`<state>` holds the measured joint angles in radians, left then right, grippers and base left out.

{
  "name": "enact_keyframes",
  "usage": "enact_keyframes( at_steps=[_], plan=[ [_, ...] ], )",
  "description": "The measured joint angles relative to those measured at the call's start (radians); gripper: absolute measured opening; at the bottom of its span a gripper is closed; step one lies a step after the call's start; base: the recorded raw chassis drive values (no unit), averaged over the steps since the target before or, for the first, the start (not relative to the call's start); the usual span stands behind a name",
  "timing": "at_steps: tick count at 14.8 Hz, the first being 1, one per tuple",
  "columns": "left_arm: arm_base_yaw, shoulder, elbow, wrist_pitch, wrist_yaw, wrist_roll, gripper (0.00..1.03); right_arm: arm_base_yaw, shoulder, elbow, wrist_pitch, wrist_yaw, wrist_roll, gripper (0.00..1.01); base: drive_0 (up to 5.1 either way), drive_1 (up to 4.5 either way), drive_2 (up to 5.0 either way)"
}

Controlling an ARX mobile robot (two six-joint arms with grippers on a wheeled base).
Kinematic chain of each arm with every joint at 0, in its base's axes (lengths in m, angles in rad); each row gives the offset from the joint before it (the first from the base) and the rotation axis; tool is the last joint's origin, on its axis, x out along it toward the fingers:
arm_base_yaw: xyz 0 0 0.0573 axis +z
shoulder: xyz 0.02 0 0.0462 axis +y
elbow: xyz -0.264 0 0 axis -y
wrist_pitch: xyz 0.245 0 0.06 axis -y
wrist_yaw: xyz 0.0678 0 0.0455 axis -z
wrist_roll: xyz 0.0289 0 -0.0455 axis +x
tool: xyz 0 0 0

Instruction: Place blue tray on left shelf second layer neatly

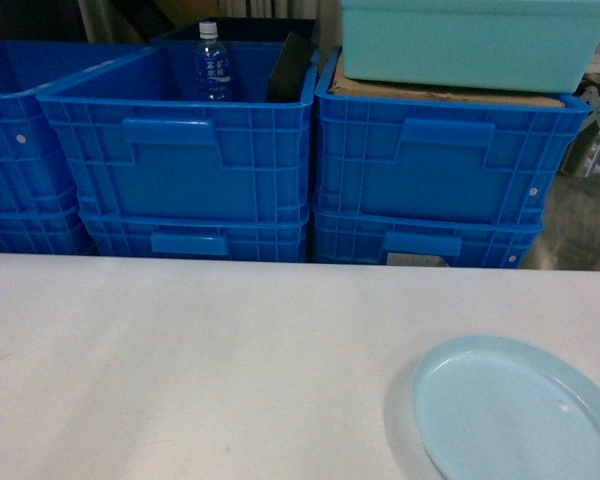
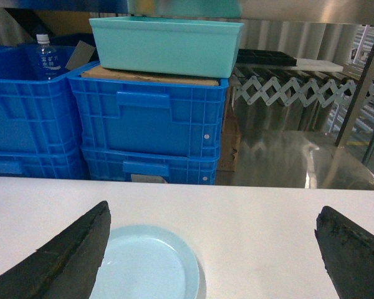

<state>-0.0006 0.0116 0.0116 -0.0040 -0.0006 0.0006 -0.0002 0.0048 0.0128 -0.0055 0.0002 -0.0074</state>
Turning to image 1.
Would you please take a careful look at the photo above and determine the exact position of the light blue oval tray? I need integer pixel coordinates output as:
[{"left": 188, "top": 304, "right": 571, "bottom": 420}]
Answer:
[{"left": 412, "top": 335, "right": 600, "bottom": 479}]

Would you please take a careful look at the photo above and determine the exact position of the blue crate lower right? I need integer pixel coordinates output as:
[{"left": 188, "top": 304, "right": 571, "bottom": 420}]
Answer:
[{"left": 312, "top": 210, "right": 543, "bottom": 269}]

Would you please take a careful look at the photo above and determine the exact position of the blue crate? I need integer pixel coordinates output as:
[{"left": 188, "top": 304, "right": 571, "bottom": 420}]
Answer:
[
  {"left": 0, "top": 41, "right": 141, "bottom": 215},
  {"left": 37, "top": 42, "right": 317, "bottom": 225},
  {"left": 0, "top": 208, "right": 97, "bottom": 255},
  {"left": 312, "top": 210, "right": 543, "bottom": 269},
  {"left": 313, "top": 49, "right": 590, "bottom": 225},
  {"left": 79, "top": 208, "right": 309, "bottom": 263}
]

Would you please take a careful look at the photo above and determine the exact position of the black flat box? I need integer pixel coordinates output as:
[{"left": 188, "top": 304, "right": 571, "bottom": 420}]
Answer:
[{"left": 267, "top": 32, "right": 315, "bottom": 103}]

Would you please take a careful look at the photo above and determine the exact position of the blue crate upper middle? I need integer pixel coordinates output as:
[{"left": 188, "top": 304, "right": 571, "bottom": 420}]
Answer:
[{"left": 37, "top": 42, "right": 317, "bottom": 225}]

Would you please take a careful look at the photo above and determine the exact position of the blue crate lower middle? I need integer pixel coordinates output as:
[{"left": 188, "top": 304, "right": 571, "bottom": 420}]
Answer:
[{"left": 79, "top": 208, "right": 309, "bottom": 263}]

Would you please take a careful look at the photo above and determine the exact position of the clear water bottle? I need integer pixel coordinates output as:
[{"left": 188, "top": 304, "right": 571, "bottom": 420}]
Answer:
[{"left": 195, "top": 21, "right": 233, "bottom": 101}]

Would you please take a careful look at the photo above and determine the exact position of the blue crate upper right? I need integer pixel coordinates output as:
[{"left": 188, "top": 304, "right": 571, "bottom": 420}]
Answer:
[{"left": 313, "top": 49, "right": 590, "bottom": 225}]

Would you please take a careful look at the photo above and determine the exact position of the blue crate lower left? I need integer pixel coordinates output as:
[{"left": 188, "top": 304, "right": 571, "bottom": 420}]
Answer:
[{"left": 0, "top": 208, "right": 97, "bottom": 255}]

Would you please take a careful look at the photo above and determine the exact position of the blue crate upper left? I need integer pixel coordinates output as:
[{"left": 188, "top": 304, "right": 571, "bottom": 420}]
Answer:
[{"left": 0, "top": 41, "right": 141, "bottom": 215}]

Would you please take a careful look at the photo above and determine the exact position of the teal plastic tub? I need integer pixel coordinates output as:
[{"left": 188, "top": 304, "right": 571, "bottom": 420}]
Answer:
[{"left": 341, "top": 1, "right": 600, "bottom": 93}]

